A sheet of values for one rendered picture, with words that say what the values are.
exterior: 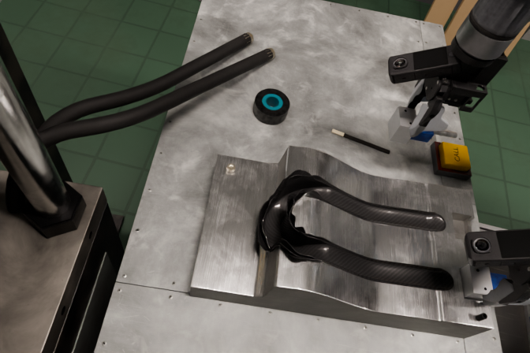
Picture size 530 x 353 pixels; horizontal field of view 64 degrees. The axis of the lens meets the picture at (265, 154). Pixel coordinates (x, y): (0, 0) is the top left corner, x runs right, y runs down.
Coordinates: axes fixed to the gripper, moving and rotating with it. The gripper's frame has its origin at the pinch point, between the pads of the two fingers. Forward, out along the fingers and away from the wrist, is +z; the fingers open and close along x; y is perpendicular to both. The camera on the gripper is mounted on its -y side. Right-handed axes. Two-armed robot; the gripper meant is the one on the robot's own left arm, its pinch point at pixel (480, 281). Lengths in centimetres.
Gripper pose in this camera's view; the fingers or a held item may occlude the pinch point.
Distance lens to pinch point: 83.7
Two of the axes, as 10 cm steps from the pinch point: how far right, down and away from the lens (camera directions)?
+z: -1.6, 5.3, 8.3
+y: 9.8, 1.8, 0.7
